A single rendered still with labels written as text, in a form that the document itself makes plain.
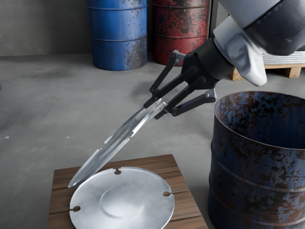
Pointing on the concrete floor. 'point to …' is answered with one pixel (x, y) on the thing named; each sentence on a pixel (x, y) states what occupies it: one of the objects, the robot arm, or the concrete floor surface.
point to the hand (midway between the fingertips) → (150, 112)
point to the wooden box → (178, 183)
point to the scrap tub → (258, 161)
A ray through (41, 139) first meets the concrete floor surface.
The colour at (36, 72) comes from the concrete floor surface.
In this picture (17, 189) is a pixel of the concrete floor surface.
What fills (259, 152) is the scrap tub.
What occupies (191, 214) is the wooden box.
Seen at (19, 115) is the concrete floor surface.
